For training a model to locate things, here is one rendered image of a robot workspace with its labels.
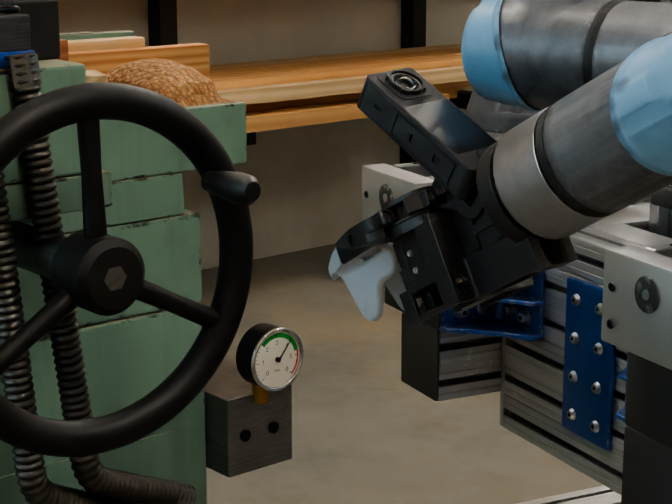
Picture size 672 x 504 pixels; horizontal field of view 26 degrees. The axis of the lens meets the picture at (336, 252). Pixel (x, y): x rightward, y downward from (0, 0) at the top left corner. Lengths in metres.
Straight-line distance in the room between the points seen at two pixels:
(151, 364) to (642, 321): 0.46
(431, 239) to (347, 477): 1.95
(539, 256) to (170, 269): 0.56
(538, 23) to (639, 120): 0.18
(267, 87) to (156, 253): 2.57
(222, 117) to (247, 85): 2.53
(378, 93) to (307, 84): 3.04
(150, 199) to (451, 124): 0.47
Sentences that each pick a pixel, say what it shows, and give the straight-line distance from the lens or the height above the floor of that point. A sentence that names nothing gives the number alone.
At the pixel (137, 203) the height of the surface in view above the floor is 0.82.
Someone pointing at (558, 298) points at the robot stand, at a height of 0.65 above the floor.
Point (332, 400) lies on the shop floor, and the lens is 3.29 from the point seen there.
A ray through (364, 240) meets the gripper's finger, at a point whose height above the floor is 0.87.
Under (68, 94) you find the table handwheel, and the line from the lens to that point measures 1.08.
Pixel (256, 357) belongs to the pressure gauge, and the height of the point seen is 0.67.
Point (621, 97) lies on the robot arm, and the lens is 0.82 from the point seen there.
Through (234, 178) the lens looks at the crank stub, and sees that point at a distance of 1.12.
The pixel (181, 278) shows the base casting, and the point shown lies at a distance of 1.39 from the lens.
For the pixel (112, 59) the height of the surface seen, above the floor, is 0.93.
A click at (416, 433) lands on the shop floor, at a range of 3.10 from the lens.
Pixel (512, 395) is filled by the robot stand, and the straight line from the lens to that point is 1.78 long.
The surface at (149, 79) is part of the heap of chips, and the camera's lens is 1.39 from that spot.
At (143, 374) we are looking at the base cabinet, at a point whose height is 0.65.
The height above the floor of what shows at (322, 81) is 0.61.
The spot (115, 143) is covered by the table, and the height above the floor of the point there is 0.87.
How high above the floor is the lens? 1.08
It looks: 13 degrees down
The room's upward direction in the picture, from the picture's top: straight up
